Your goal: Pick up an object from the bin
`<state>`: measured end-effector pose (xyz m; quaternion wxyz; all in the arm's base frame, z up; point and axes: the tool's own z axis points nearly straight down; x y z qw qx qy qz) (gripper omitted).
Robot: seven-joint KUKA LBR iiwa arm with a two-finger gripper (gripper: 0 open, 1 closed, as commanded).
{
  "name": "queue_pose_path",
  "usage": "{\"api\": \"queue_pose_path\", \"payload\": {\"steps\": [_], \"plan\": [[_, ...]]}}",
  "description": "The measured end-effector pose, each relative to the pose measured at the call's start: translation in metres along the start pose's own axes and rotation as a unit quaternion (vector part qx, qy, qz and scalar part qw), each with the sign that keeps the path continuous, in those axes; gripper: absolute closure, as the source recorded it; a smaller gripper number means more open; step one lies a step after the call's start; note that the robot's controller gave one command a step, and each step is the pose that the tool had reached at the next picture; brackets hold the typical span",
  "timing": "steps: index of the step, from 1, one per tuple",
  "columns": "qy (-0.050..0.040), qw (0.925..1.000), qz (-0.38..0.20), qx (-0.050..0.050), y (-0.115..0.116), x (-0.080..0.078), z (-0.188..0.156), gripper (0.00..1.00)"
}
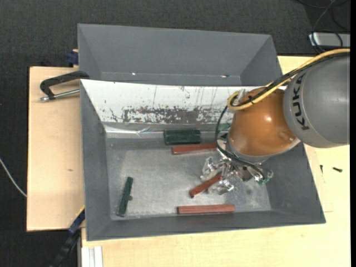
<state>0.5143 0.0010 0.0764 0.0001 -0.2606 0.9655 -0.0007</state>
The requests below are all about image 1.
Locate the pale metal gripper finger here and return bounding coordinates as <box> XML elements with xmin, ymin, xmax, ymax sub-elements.
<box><xmin>200</xmin><ymin>156</ymin><xmax>223</xmax><ymax>181</ymax></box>
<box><xmin>210</xmin><ymin>176</ymin><xmax>235</xmax><ymax>196</ymax></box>

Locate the red-brown block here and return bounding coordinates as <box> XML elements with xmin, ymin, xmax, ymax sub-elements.
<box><xmin>170</xmin><ymin>142</ymin><xmax>218</xmax><ymax>156</ymax></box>
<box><xmin>176</xmin><ymin>204</ymin><xmax>236</xmax><ymax>215</ymax></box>
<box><xmin>189</xmin><ymin>173</ymin><xmax>224</xmax><ymax>199</ymax></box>

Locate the grey metal bin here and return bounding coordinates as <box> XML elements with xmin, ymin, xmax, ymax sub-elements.
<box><xmin>76</xmin><ymin>23</ymin><xmax>327</xmax><ymax>242</ymax></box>

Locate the thin dark green flat block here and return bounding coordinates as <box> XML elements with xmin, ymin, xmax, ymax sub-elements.
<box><xmin>116</xmin><ymin>176</ymin><xmax>134</xmax><ymax>218</ymax></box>

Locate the pale wood board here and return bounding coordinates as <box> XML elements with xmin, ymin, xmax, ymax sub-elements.
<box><xmin>26</xmin><ymin>66</ymin><xmax>86</xmax><ymax>233</ymax></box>

